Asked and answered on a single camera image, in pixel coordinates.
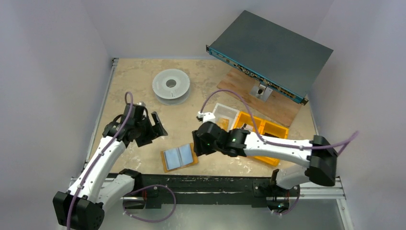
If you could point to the aluminium frame rail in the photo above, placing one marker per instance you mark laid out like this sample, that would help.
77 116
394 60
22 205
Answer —
113 66

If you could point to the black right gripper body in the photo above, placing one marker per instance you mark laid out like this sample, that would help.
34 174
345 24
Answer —
197 143

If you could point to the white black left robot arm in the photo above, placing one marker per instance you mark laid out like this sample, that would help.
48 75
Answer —
84 204

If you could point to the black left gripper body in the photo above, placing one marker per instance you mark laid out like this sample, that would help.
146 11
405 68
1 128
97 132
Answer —
142 126

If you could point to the yellow plastic bin right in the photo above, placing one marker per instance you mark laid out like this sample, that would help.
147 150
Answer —
271 129

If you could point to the white filament spool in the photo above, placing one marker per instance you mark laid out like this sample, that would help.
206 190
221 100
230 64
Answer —
171 86

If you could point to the yellow plastic bin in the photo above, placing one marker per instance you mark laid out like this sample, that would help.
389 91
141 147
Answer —
246 118
271 129

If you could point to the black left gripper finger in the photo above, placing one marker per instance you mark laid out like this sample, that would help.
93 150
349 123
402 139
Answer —
147 136
158 128

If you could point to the grey metal stand bracket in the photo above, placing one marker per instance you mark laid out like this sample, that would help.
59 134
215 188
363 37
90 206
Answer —
261 91

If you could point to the yellow plastic bin middle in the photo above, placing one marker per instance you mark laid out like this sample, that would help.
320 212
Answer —
246 118

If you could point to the white card in bin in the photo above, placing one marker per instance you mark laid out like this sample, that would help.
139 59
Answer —
248 127

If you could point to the blue grey network switch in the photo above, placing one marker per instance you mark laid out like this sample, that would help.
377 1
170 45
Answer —
278 58

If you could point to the yellow leather card holder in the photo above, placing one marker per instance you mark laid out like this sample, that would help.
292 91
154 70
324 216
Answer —
179 157

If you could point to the gold credit cards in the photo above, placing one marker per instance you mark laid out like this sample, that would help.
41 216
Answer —
223 123

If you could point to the white plastic bin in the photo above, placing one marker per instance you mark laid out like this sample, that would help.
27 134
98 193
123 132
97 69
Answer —
221 110

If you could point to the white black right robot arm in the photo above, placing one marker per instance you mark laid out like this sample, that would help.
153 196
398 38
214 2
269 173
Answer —
313 160

